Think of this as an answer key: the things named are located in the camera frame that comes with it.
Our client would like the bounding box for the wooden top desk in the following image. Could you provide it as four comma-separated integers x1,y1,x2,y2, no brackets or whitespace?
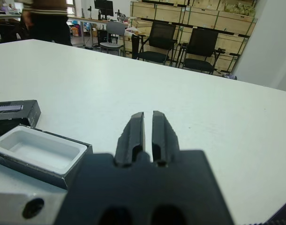
68,15,134,45

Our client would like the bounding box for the grey office chair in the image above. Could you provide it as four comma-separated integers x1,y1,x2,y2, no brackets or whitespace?
99,21,127,57

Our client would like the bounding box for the black computer tower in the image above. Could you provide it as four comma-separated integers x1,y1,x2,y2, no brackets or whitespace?
97,29,108,45

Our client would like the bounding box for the wooden shipping crate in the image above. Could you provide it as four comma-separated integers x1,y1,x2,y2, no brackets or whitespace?
156,4,186,24
217,10,256,36
184,7,220,30
131,2,158,19

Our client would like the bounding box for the black mesh chair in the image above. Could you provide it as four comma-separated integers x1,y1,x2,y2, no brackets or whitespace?
180,28,226,75
132,21,179,66

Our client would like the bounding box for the black box with white tray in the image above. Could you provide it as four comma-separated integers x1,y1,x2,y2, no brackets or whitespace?
0,124,93,190

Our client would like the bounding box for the black box lid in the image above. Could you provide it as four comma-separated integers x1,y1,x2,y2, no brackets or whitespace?
0,100,42,136

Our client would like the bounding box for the person in brown sweater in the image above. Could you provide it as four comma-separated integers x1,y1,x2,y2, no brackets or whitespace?
20,0,73,46

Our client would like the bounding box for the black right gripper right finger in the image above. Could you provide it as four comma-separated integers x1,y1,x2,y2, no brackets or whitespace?
151,110,181,166

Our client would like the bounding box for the black computer monitor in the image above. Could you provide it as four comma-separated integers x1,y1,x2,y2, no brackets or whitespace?
94,0,114,17

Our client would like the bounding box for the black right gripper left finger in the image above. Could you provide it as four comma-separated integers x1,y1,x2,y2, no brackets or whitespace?
114,112,146,166

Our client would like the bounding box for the pale green bundle pile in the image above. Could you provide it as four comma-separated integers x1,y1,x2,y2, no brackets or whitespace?
224,2,255,16

